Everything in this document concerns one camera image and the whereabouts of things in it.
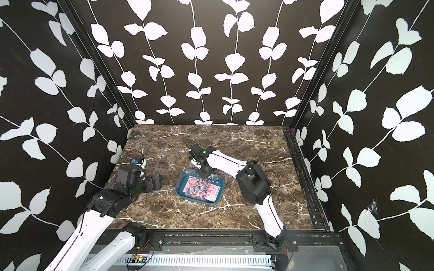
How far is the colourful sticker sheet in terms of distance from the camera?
2.94 ft

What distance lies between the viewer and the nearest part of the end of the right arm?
69 centimetres

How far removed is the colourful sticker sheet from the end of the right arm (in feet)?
0.36
